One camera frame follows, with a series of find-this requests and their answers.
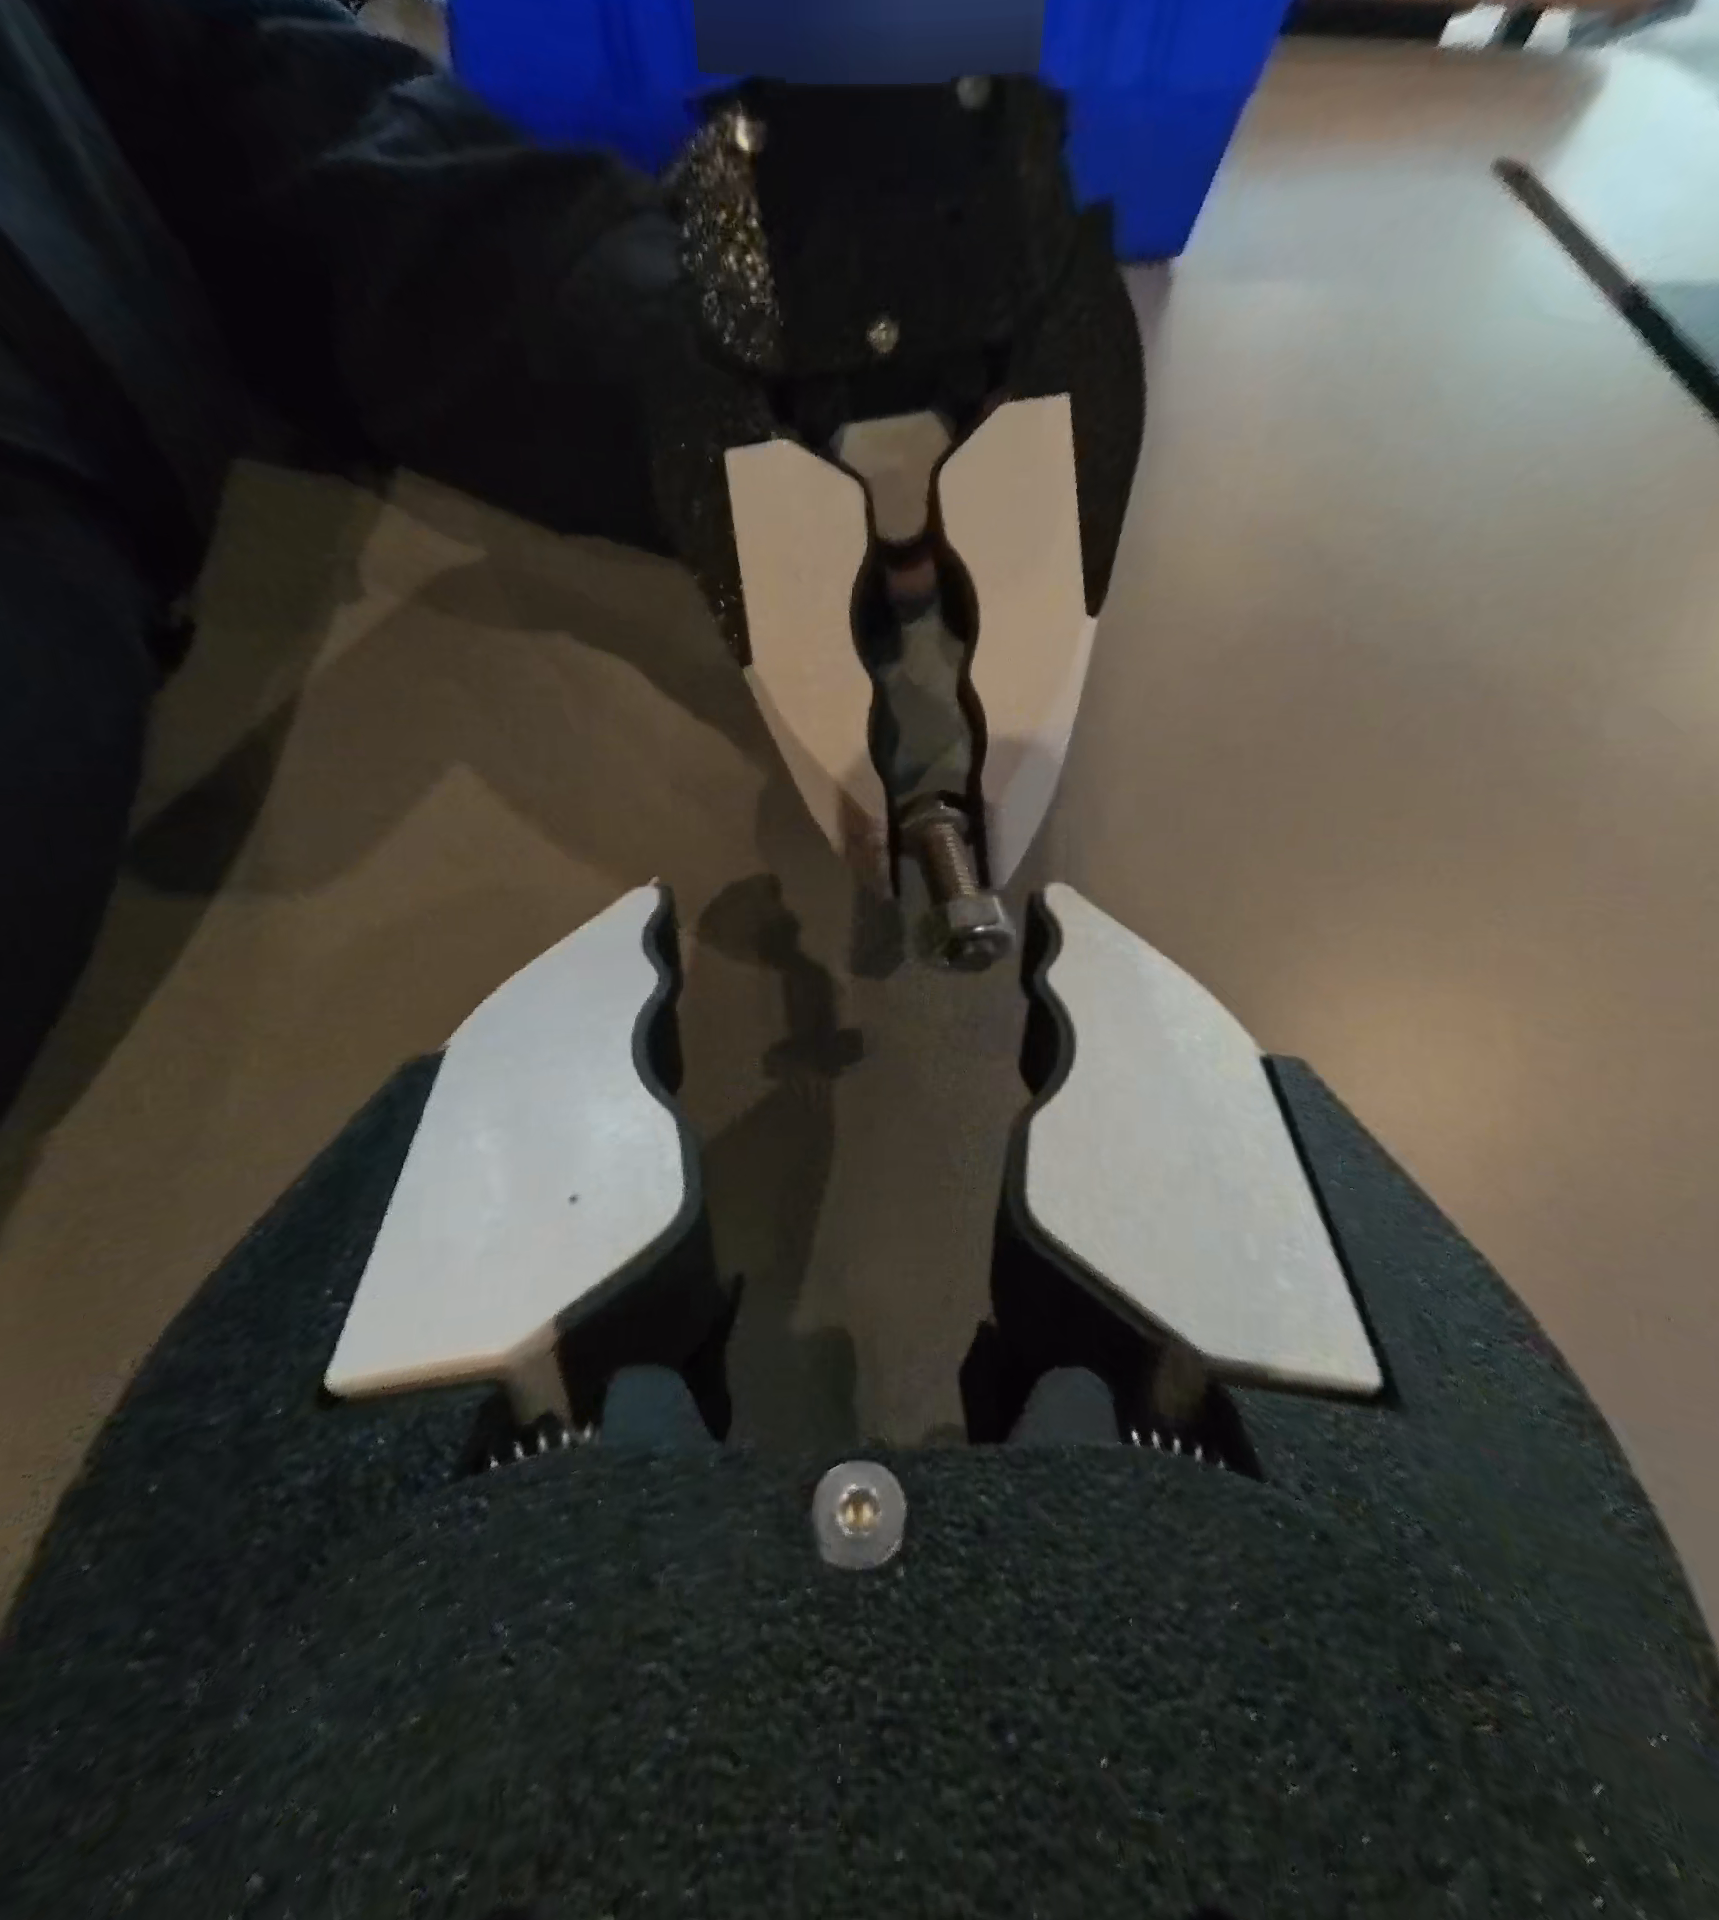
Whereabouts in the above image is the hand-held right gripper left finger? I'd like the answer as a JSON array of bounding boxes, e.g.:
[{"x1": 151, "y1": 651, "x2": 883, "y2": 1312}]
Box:
[{"x1": 322, "y1": 882, "x2": 721, "y2": 1428}]

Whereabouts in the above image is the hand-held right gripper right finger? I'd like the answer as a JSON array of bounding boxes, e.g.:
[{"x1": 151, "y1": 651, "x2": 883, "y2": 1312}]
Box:
[{"x1": 1007, "y1": 882, "x2": 1386, "y2": 1425}]

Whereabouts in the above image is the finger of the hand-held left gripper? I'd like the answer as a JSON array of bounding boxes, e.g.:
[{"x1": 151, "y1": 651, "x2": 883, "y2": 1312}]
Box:
[
  {"x1": 930, "y1": 395, "x2": 1105, "y2": 886},
  {"x1": 727, "y1": 436, "x2": 910, "y2": 898}
]

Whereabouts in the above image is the steel hex bolt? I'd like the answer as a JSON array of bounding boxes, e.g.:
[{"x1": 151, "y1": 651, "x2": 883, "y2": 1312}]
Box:
[{"x1": 895, "y1": 796, "x2": 1017, "y2": 969}]

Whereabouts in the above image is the blue plastic bin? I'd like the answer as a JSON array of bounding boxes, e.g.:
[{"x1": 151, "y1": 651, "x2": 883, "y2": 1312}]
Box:
[{"x1": 446, "y1": 0, "x2": 1294, "y2": 269}]

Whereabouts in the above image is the person's left forearm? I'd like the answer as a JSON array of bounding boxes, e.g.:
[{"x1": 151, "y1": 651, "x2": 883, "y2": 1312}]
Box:
[{"x1": 123, "y1": 46, "x2": 697, "y2": 556}]

